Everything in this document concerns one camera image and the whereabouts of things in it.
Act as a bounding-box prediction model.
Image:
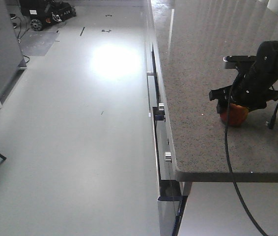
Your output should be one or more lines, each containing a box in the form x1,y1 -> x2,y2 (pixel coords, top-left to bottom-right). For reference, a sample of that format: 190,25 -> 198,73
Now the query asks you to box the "silver drawer bar handle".
147,72 -> 154,117

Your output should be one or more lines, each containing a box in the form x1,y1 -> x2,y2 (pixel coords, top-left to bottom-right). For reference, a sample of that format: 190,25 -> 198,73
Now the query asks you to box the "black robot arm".
209,41 -> 278,114

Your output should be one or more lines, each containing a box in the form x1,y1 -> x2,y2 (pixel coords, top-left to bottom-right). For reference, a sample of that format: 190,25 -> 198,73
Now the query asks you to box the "grey speckled kitchen counter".
144,0 -> 278,236

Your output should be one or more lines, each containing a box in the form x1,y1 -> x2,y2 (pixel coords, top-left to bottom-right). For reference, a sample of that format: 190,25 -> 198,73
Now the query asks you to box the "silver drawer knob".
164,151 -> 172,162
158,103 -> 165,116

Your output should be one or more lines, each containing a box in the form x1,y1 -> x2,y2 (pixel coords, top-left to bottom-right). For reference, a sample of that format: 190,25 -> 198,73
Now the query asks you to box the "black white sneaker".
9,13 -> 22,29

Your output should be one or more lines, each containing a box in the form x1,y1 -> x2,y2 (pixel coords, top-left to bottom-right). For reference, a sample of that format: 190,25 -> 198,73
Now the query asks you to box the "black long cable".
224,73 -> 270,236

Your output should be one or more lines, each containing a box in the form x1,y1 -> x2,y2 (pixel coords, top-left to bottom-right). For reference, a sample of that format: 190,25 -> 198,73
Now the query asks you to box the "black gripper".
209,41 -> 278,114

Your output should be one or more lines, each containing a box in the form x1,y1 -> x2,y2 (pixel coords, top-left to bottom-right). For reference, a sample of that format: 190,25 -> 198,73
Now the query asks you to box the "black wheeled mobile robot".
19,0 -> 77,31

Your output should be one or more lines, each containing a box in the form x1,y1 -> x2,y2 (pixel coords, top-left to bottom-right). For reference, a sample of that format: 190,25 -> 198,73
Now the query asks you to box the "silver upper drawer knob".
158,103 -> 165,116

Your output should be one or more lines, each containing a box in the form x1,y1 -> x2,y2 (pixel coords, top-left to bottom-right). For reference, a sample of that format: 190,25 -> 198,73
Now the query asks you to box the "red yellow apple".
220,103 -> 249,127

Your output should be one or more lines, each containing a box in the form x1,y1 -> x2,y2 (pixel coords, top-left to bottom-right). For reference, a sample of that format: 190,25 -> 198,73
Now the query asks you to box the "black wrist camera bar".
223,55 -> 256,69

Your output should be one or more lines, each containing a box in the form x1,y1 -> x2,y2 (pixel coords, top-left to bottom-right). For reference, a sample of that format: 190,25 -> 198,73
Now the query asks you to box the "silver lower drawer knob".
164,151 -> 172,162

